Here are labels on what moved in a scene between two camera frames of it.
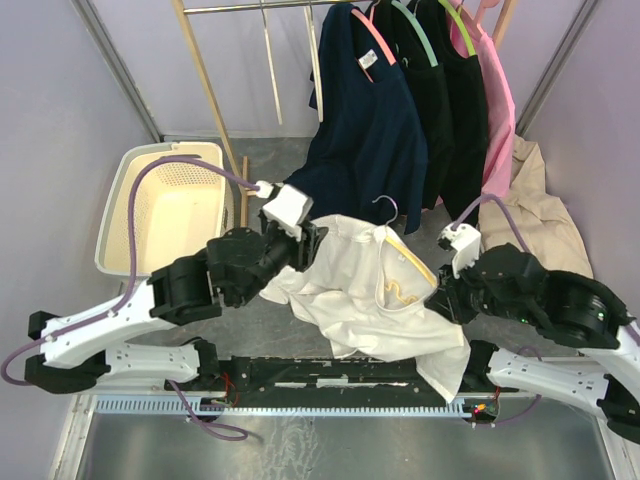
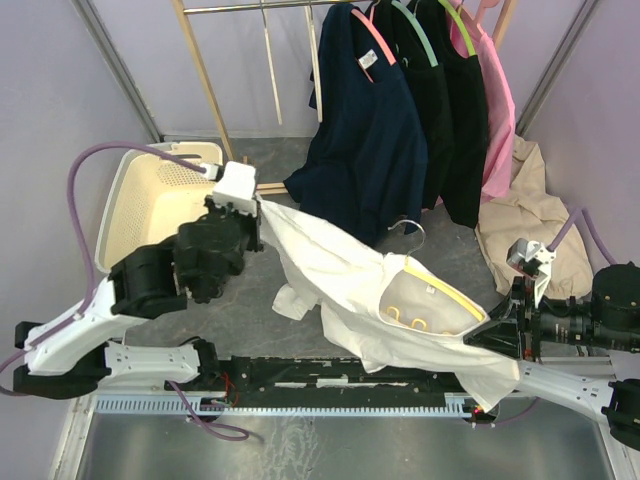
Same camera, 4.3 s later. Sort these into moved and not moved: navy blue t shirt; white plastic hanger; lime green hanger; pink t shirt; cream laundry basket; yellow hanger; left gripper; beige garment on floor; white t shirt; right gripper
Moved: white t shirt; right gripper; left gripper; yellow hanger
Not moved: beige garment on floor; white plastic hanger; cream laundry basket; navy blue t shirt; lime green hanger; pink t shirt
